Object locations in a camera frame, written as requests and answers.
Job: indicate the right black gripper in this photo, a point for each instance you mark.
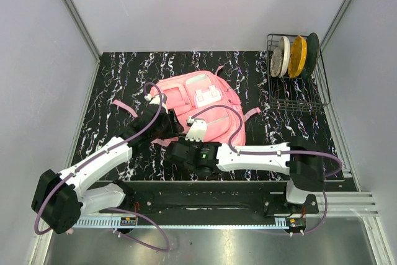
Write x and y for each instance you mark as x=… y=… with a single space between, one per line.
x=185 y=143

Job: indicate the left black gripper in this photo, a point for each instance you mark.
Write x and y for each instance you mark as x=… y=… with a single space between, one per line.
x=174 y=127

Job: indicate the pink student backpack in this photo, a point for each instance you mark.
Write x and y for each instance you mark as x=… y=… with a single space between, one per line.
x=205 y=95

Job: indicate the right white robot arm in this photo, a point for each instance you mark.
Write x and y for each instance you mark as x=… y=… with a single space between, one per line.
x=303 y=167

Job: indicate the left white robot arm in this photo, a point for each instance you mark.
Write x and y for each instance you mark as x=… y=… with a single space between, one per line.
x=61 y=198

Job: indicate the white grey plate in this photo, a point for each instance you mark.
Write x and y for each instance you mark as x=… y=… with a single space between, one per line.
x=280 y=58

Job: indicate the yellow plate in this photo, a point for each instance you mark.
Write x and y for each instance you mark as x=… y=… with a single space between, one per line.
x=297 y=57

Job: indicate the dark green plate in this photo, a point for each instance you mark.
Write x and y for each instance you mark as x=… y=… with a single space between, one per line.
x=312 y=55

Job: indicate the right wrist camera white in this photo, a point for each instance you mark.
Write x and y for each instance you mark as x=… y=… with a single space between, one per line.
x=197 y=130

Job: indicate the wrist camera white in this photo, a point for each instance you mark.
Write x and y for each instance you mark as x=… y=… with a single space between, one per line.
x=159 y=100
x=197 y=130

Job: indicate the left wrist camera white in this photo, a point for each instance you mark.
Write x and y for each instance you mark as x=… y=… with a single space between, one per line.
x=159 y=100

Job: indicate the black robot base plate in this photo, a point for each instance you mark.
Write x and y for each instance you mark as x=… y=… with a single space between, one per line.
x=263 y=197

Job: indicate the black wire dish rack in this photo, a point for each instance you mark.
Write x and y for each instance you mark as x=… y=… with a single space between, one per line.
x=297 y=94

